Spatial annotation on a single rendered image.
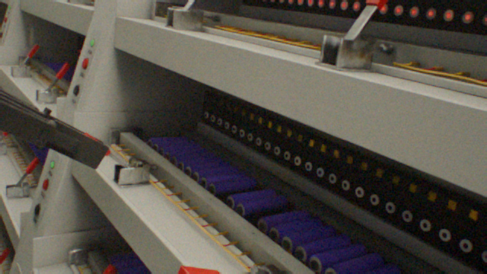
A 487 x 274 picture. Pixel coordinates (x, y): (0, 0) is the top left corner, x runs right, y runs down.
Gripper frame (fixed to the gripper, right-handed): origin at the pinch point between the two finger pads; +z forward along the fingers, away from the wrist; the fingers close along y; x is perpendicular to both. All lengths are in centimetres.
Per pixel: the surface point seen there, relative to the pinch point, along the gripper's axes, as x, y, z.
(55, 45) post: 10, -86, 16
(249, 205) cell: 4.3, 13.9, 15.3
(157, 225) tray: -2.2, 11.8, 7.5
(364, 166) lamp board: 14.3, 21.7, 19.4
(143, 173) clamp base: 0.5, 0.9, 9.4
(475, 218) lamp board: 14.0, 34.2, 19.5
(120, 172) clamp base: -0.6, 1.0, 6.5
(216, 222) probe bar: 1.2, 15.3, 11.2
